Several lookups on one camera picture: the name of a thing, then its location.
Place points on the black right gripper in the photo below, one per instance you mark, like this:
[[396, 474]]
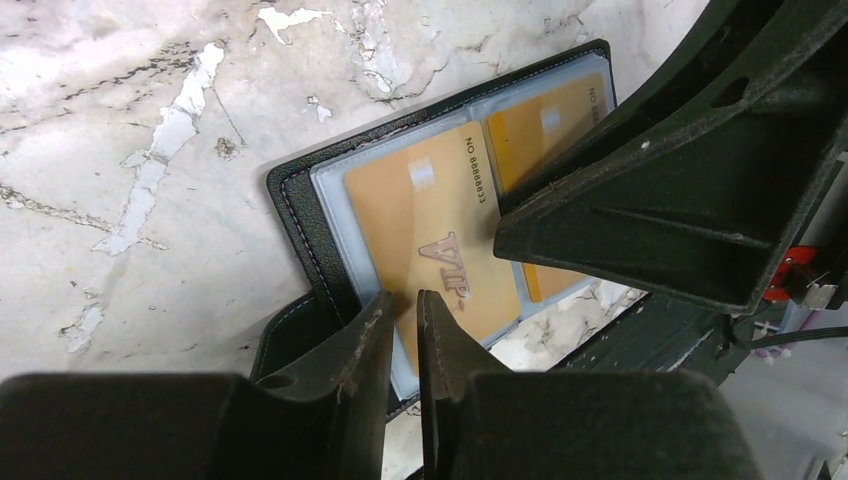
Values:
[[714, 177]]

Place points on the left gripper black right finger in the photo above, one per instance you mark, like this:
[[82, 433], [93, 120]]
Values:
[[583, 424]]

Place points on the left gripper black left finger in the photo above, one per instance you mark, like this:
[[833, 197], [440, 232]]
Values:
[[320, 417]]

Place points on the gold credit card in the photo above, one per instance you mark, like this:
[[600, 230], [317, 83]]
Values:
[[528, 125], [427, 207]]

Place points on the black leather card holder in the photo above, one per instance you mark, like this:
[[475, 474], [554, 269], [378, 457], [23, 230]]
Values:
[[333, 302]]

